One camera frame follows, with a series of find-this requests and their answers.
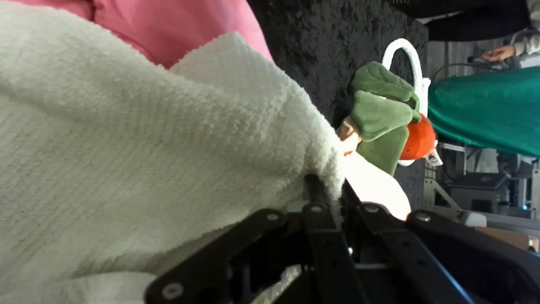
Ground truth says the person in beige shirt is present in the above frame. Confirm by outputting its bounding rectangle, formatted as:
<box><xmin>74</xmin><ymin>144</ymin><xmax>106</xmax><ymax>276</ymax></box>
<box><xmin>479</xmin><ymin>0</ymin><xmax>540</xmax><ymax>67</ymax></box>

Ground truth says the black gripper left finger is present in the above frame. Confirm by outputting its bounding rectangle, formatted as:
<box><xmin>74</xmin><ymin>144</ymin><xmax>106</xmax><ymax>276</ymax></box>
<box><xmin>301</xmin><ymin>171</ymin><xmax>367</xmax><ymax>304</ymax></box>

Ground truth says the orange plush with green leaves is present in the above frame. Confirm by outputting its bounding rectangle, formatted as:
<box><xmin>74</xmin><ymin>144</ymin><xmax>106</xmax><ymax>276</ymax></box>
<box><xmin>335</xmin><ymin>58</ymin><xmax>443</xmax><ymax>176</ymax></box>

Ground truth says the white cloth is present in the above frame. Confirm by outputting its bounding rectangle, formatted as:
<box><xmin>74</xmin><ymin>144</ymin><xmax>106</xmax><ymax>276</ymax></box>
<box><xmin>0</xmin><ymin>1</ymin><xmax>413</xmax><ymax>304</ymax></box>

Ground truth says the green table cloth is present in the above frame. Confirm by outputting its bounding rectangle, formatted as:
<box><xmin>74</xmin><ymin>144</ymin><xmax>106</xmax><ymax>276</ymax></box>
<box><xmin>426</xmin><ymin>63</ymin><xmax>540</xmax><ymax>160</ymax></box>

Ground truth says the pink cloth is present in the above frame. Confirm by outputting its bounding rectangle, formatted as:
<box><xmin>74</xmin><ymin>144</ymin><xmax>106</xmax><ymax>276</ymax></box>
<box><xmin>10</xmin><ymin>0</ymin><xmax>274</xmax><ymax>70</ymax></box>

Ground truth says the white hose ring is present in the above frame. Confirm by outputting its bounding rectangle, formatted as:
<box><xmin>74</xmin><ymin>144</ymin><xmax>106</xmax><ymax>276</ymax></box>
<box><xmin>379</xmin><ymin>36</ymin><xmax>433</xmax><ymax>114</ymax></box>

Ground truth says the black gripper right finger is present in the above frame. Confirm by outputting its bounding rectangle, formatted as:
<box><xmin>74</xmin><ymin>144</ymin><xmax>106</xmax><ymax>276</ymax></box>
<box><xmin>339</xmin><ymin>180</ymin><xmax>475</xmax><ymax>304</ymax></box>

